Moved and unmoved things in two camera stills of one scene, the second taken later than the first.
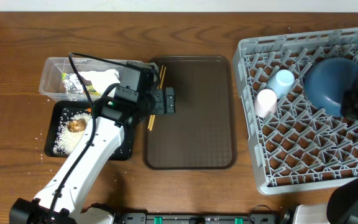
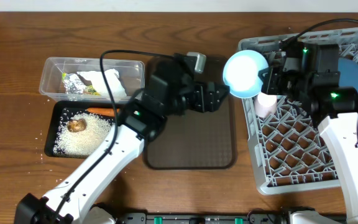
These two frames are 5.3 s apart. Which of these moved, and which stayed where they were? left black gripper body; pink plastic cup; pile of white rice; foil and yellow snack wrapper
Moved: left black gripper body
Stayed: pile of white rice; foil and yellow snack wrapper; pink plastic cup
